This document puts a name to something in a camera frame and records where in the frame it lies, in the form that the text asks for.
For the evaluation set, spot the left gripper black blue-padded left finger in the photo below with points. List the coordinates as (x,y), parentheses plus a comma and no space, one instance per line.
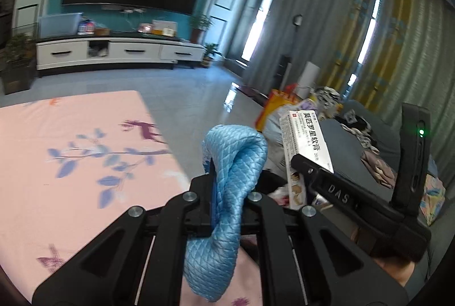
(138,259)

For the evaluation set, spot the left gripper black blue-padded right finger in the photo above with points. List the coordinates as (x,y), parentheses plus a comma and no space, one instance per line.
(305,260)

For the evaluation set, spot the white ointment medicine box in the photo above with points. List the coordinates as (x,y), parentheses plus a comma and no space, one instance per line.
(302,135)

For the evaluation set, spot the blue woven cloth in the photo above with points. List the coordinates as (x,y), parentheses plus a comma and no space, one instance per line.
(238,154)

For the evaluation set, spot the person's right hand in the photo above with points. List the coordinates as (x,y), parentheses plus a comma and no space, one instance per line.
(398,269)

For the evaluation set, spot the grey sofa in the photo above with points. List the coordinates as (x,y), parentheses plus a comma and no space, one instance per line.
(366,151)

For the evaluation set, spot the pink floral tablecloth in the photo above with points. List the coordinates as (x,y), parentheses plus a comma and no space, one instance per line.
(70,167)

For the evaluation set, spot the white plastic shopping bag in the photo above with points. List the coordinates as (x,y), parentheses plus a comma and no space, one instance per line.
(272,129)

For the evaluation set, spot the orange gift bag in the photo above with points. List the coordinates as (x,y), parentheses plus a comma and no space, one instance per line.
(276,99)

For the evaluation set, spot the grey curtain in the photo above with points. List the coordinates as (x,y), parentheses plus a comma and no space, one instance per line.
(382,52)

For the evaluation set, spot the white TV cabinet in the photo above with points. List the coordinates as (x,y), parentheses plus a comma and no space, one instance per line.
(85,51)

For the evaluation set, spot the small floor potted plant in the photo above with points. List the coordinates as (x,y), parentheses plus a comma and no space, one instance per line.
(211,51)

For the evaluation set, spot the potted green plant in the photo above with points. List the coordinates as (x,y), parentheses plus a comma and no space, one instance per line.
(199,23)

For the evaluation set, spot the translucent storage bin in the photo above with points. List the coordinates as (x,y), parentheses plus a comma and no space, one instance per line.
(59,25)

